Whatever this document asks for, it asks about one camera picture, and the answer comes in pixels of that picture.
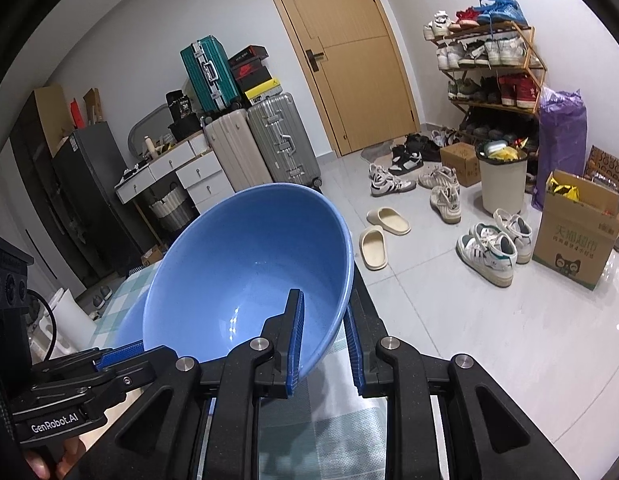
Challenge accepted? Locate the red shoe box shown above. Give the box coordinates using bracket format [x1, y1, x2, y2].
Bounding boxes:
[234, 62, 268, 82]

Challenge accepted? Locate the beige suitcase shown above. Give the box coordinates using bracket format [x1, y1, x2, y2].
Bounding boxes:
[204, 108, 274, 196]

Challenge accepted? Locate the black white high-top sneaker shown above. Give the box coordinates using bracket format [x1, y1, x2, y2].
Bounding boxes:
[389, 145, 424, 177]

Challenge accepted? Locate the small cardboard box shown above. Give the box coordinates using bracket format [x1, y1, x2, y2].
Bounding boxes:
[439, 142, 481, 187]

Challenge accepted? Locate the blue bowl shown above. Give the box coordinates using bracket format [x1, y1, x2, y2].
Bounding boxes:
[142, 183, 357, 396]
[112, 304, 151, 357]

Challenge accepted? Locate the wooden shoe rack with shoes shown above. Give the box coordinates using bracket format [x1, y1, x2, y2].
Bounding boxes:
[423, 7, 545, 146]

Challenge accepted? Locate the white green sneaker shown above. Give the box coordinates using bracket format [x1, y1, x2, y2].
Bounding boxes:
[457, 225, 518, 288]
[492, 208, 534, 264]

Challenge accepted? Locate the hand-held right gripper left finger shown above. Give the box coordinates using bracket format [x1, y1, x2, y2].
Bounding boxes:
[84, 288, 306, 480]

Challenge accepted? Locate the flat cardboard box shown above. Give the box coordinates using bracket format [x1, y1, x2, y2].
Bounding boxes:
[33, 85, 73, 157]

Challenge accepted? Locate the wooden door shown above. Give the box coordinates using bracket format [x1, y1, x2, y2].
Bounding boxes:
[256, 0, 421, 157]

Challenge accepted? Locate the black cable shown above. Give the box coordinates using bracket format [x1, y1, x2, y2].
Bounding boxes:
[26, 287, 58, 362]

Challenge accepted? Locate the checkered tablecloth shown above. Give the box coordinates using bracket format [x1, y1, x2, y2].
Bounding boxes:
[86, 262, 390, 480]

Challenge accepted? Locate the black yellow shoe box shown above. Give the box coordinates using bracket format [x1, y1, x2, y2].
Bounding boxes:
[242, 77, 283, 102]

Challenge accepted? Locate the black refrigerator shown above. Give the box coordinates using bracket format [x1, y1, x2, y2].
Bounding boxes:
[52, 121, 145, 281]

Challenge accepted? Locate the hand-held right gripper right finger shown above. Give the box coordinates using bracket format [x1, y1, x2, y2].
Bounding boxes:
[342, 290, 581, 480]

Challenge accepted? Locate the purple plastic bag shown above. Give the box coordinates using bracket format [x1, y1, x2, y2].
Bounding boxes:
[532, 87, 589, 212]

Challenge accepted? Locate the cardboard box with cat print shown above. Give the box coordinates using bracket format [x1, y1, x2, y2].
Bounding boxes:
[532, 170, 619, 291]

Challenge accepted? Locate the white trash bin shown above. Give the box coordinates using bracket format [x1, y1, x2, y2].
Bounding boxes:
[475, 140, 529, 216]

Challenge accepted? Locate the person's left hand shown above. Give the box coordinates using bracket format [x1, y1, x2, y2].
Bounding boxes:
[24, 435, 88, 480]

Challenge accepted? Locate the woven basket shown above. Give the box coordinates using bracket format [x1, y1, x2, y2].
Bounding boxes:
[148, 185, 196, 228]

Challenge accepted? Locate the beige slipper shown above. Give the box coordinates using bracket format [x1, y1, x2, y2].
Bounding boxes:
[367, 207, 411, 236]
[359, 226, 386, 272]

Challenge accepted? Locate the white black striped sneaker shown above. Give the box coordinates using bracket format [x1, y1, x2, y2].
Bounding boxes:
[370, 175, 417, 197]
[369, 162, 406, 182]

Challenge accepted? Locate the silver suitcase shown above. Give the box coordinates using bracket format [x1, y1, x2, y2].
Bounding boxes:
[246, 92, 323, 189]

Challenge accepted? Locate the white electric kettle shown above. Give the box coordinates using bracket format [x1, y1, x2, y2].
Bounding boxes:
[50, 287, 91, 352]

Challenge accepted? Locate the teal suitcase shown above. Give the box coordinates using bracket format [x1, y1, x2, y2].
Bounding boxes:
[180, 36, 242, 114]

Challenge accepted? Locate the dark tall cabinet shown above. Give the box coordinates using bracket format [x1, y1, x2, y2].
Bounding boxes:
[9, 92, 85, 291]

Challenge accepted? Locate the brown patterned box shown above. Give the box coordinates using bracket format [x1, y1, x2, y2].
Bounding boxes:
[584, 145, 619, 196]

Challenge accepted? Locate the white grey sneaker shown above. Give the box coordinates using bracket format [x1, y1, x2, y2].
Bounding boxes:
[429, 185, 462, 224]
[418, 166, 458, 190]

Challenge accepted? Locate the black paper bag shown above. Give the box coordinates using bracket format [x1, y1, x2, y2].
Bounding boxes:
[165, 89, 191, 117]

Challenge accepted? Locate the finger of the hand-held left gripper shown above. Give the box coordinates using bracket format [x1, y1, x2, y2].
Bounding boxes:
[32, 340, 146, 384]
[12, 360, 159, 411]

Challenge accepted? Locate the white drawer desk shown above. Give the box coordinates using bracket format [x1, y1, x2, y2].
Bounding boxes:
[114, 132, 235, 251]

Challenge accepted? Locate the oval grey mirror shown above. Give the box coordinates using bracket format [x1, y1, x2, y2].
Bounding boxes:
[128, 105, 175, 154]

